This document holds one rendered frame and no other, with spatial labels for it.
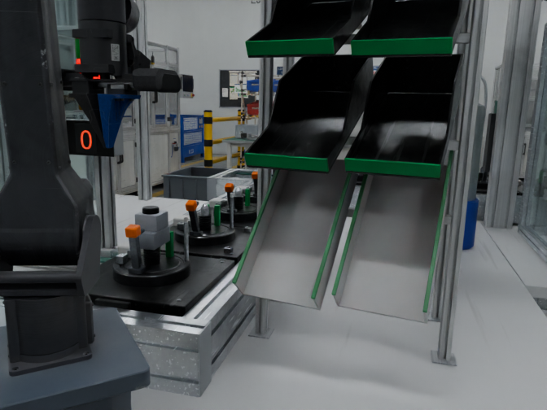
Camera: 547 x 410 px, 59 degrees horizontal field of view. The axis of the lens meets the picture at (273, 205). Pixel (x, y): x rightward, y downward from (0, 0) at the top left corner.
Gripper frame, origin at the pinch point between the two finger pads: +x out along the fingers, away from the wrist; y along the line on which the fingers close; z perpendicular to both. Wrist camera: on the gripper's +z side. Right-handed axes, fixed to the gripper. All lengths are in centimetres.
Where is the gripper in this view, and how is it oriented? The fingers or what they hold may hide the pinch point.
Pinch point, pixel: (107, 121)
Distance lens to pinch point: 67.6
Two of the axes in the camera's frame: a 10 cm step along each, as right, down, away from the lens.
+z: 2.5, -1.9, 9.5
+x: -0.2, 9.8, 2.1
